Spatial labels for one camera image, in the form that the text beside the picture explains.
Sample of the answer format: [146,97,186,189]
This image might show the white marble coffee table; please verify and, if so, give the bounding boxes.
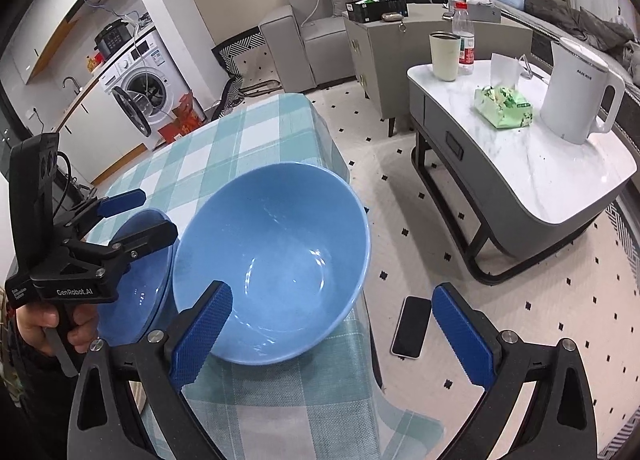
[406,60,638,285]

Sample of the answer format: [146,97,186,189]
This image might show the black white striped cushion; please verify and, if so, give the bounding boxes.
[212,32,268,75]

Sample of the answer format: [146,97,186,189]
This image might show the white washing machine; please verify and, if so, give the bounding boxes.
[97,24,193,141]

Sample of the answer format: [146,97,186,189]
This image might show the blue bowl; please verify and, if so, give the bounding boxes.
[171,163,372,366]
[92,208,176,348]

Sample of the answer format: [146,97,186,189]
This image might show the red cap water bottle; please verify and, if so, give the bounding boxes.
[452,2,475,75]

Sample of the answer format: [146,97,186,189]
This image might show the white kitchen base cabinet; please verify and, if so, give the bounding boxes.
[20,72,151,185]

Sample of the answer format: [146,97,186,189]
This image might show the teal checked tablecloth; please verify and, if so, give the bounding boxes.
[87,92,446,460]

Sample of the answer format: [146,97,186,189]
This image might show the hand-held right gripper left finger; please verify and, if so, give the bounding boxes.
[66,280,235,460]

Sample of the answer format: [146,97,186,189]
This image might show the white wall cabinets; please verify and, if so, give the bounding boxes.
[20,0,141,85]

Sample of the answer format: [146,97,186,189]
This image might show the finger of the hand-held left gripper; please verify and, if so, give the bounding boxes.
[60,219,179,287]
[65,189,147,241]

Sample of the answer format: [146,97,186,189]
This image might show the black open box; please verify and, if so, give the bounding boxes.
[346,0,408,24]

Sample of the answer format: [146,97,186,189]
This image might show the beige cup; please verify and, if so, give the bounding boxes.
[429,31,462,80]

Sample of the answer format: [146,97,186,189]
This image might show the white electric kettle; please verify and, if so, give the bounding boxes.
[539,37,626,145]

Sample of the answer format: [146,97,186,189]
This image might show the green tissue pack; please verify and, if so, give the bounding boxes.
[474,84,533,129]

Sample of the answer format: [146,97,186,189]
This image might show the grey sofa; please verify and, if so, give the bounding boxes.
[259,0,640,95]

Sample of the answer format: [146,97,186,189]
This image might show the person's left hand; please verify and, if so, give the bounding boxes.
[15,302,101,357]

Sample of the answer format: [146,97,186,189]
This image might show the white dotted rug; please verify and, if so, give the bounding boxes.
[220,54,640,460]

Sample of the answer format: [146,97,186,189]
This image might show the beige dotted cushion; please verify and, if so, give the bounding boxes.
[235,47,273,90]

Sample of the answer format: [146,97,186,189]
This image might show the red cardboard box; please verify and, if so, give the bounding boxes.
[157,94,206,143]

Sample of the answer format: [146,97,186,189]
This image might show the grey side cabinet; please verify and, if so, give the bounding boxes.
[345,2,533,138]

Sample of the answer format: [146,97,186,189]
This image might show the black smartphone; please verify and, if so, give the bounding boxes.
[391,296,432,359]

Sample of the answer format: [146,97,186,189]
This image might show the black pressure cooker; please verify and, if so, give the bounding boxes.
[94,18,132,58]

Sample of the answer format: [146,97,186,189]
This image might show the dark grey blanket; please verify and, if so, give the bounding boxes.
[525,0,640,70]

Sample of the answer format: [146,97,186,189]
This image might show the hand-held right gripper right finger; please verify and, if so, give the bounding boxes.
[431,282,598,460]

